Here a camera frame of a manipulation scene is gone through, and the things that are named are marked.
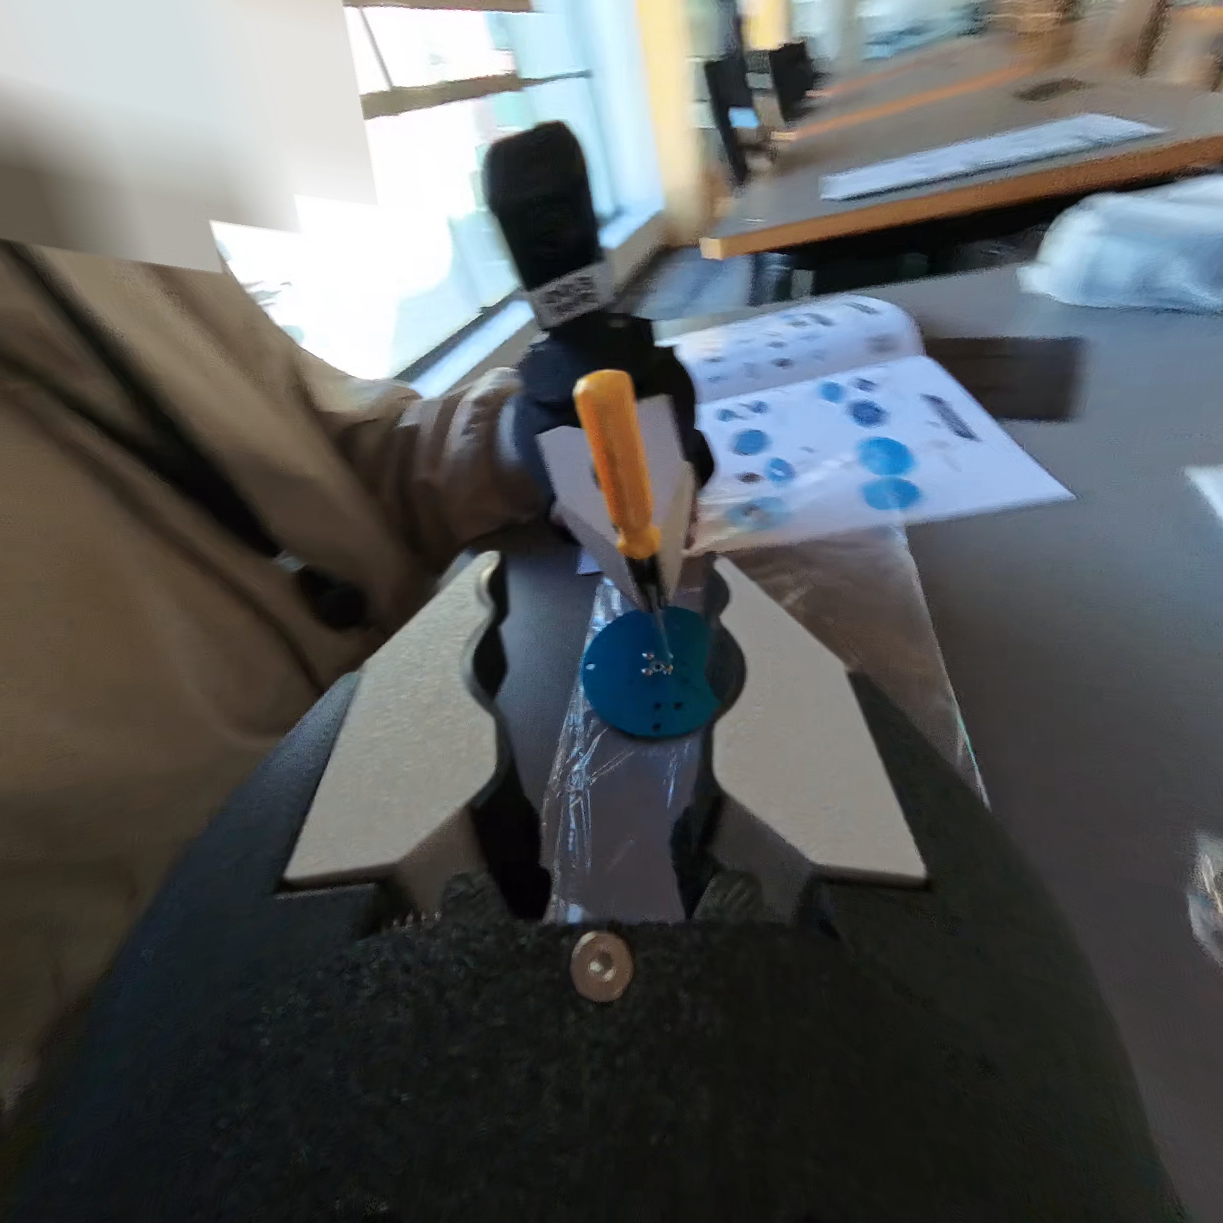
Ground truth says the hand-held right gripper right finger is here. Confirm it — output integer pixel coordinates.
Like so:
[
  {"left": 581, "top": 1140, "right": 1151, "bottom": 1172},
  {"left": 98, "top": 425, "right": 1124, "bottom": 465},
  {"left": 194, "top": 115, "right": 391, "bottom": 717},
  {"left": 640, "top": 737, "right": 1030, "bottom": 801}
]
[{"left": 708, "top": 557, "right": 931, "bottom": 886}]

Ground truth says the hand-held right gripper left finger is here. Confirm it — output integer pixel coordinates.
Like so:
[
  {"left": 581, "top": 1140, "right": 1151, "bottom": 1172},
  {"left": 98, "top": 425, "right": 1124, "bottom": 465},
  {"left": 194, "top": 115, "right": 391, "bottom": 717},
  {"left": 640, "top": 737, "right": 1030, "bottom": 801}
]
[{"left": 283, "top": 552, "right": 508, "bottom": 888}]

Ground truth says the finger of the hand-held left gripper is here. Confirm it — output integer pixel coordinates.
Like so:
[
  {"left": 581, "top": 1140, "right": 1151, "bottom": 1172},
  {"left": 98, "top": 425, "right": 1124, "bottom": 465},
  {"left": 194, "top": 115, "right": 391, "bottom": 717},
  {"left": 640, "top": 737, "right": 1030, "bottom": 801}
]
[
  {"left": 533, "top": 423, "right": 656, "bottom": 607},
  {"left": 634, "top": 398, "right": 701, "bottom": 600}
]

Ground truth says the yellow handled screwdriver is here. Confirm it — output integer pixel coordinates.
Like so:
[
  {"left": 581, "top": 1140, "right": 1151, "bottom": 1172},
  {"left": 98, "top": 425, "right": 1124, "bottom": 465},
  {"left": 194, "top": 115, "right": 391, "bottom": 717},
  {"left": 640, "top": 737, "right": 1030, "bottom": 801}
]
[{"left": 571, "top": 369, "right": 674, "bottom": 670}]

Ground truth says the teal round metal plate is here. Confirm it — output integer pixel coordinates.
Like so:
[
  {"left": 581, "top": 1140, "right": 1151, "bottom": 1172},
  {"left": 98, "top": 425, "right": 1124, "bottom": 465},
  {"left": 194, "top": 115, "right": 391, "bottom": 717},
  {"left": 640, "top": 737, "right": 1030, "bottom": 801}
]
[{"left": 580, "top": 605, "right": 724, "bottom": 743}]

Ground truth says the person's left forearm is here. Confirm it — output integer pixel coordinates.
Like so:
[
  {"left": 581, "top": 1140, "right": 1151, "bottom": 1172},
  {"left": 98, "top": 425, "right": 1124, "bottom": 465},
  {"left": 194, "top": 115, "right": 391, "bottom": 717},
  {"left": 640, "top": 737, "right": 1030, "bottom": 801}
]
[{"left": 321, "top": 367, "right": 558, "bottom": 587}]

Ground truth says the grey desk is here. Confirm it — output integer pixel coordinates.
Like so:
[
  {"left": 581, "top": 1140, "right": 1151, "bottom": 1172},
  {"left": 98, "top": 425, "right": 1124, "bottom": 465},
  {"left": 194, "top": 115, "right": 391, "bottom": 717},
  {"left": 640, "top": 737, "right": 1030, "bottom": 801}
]
[{"left": 0, "top": 258, "right": 1223, "bottom": 1223}]

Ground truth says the large window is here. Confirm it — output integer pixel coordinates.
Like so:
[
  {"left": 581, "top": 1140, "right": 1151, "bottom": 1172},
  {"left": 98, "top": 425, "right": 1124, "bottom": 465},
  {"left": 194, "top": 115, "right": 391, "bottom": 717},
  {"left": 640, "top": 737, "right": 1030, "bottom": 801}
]
[{"left": 210, "top": 0, "right": 670, "bottom": 386}]

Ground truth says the clear plastic bag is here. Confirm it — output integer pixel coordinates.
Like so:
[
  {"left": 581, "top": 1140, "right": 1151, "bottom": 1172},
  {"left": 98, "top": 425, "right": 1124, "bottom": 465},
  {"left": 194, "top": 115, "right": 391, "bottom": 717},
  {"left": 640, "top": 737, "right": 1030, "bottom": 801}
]
[{"left": 538, "top": 459, "right": 992, "bottom": 923}]

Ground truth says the black office chair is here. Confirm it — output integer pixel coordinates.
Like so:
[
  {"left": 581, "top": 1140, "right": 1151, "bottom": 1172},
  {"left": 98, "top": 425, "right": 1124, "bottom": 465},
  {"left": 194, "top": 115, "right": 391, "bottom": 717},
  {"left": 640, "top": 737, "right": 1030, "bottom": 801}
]
[{"left": 704, "top": 43, "right": 826, "bottom": 190}]

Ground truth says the assembly guide booklet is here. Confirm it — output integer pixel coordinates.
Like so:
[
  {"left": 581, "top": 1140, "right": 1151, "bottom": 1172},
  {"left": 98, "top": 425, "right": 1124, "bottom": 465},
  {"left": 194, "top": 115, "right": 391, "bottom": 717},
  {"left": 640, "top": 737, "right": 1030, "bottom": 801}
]
[{"left": 660, "top": 294, "right": 1078, "bottom": 558}]

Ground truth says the person's beige jacket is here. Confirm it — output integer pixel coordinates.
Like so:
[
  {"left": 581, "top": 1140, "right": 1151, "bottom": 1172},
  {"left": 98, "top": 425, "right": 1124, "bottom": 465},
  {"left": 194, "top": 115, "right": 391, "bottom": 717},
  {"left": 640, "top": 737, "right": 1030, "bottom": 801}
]
[{"left": 0, "top": 239, "right": 460, "bottom": 1120}]

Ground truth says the wood edged office table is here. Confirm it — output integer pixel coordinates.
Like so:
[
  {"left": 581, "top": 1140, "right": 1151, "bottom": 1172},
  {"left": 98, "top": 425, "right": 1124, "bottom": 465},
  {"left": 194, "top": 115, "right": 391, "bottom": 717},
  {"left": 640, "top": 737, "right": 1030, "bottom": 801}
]
[{"left": 699, "top": 53, "right": 1223, "bottom": 261}]

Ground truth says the black metal plate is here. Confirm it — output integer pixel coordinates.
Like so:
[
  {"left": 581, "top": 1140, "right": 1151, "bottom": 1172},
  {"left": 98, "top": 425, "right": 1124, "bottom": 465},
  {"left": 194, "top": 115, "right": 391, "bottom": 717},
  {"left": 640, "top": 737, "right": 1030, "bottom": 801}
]
[{"left": 922, "top": 335, "right": 1091, "bottom": 424}]

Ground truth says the printed paper sheet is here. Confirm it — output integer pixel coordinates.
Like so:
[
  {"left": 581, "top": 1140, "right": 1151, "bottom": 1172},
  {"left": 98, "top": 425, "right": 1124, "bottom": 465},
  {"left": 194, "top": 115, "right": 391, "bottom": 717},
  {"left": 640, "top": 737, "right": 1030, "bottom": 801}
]
[{"left": 819, "top": 112, "right": 1171, "bottom": 204}]

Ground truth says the white crumpled plastic bag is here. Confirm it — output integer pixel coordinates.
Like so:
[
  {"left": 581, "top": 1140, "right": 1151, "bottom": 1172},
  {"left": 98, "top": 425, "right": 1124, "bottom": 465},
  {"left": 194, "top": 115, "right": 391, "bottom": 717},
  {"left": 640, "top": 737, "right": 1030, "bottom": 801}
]
[{"left": 1020, "top": 175, "right": 1223, "bottom": 316}]

